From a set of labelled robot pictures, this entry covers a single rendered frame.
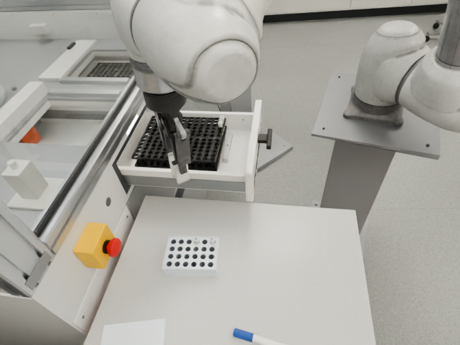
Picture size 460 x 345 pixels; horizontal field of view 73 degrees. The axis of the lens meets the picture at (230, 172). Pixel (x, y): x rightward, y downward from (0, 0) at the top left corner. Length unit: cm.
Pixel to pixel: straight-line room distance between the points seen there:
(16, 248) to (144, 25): 39
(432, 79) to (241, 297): 67
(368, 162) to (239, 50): 95
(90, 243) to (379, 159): 95
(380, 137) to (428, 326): 90
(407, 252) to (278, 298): 115
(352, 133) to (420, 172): 116
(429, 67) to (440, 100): 9
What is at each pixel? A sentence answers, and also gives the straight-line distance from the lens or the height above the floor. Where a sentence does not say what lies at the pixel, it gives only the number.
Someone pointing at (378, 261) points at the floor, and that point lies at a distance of 172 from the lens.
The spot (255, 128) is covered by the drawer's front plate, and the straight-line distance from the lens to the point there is 81.
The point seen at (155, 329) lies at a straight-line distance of 72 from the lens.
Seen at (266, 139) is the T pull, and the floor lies 91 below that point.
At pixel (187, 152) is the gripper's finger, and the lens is 61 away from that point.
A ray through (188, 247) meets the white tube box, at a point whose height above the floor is 79.
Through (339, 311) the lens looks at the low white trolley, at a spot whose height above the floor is 76.
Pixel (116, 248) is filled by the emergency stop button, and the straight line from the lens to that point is 70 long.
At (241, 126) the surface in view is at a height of 85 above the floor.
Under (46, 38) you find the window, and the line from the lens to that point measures 67.
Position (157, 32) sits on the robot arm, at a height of 131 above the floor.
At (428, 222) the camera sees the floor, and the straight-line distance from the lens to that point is 195.
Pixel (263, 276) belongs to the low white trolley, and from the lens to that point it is 75.
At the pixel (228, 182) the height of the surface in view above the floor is 87.
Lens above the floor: 144
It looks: 47 degrees down
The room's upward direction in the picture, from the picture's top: 6 degrees counter-clockwise
